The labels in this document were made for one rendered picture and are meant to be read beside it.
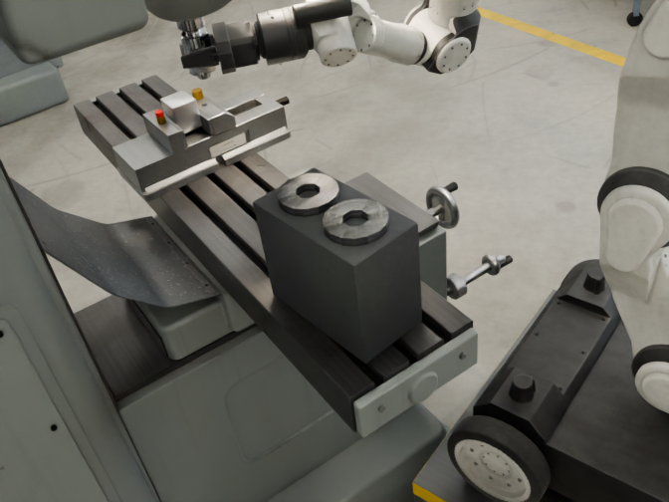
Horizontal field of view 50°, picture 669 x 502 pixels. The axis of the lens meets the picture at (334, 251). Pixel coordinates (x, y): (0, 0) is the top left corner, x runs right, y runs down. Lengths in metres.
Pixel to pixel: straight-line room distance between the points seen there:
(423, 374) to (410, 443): 0.82
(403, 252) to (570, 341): 0.67
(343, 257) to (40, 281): 0.47
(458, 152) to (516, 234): 0.62
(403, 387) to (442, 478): 0.55
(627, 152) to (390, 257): 0.42
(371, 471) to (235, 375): 0.51
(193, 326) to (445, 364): 0.50
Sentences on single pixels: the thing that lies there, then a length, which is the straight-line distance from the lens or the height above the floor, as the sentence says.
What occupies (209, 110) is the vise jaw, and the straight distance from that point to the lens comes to 1.49.
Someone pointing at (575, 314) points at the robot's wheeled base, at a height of 0.59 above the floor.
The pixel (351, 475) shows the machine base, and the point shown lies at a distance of 1.81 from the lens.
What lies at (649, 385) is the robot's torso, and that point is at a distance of 1.38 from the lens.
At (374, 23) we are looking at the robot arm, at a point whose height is 1.22.
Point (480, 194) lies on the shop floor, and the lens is 2.96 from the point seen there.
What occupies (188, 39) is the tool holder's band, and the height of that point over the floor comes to 1.27.
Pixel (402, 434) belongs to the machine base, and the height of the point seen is 0.20.
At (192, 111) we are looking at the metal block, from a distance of 1.47.
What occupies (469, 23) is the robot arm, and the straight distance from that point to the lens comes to 1.40.
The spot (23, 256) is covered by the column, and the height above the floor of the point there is 1.12.
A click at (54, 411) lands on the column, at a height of 0.85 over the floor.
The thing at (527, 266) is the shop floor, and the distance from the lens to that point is 2.63.
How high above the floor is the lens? 1.71
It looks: 39 degrees down
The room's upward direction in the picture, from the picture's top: 8 degrees counter-clockwise
